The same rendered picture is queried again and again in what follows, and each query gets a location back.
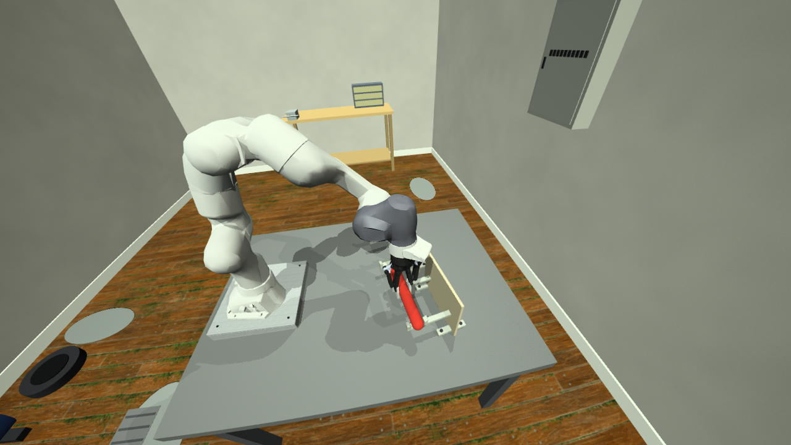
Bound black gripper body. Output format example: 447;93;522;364
390;255;415;272

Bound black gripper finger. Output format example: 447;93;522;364
383;264;402;299
406;260;422;292

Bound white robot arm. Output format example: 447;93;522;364
182;114;432;320

